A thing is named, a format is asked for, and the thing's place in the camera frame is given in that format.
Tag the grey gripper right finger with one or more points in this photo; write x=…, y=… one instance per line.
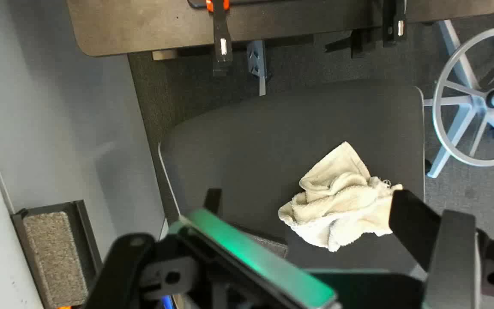
x=455, y=259

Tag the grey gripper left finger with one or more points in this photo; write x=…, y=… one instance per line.
x=248, y=252

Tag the crumpled cream cloth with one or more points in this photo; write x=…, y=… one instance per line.
x=339, y=200

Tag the dark grey office chair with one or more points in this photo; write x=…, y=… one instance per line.
x=258, y=144

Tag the black marker tray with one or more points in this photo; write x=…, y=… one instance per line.
x=88, y=235

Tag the orange black clamp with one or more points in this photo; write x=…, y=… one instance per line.
x=220, y=36

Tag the grey metal bracket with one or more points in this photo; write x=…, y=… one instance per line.
x=258, y=63

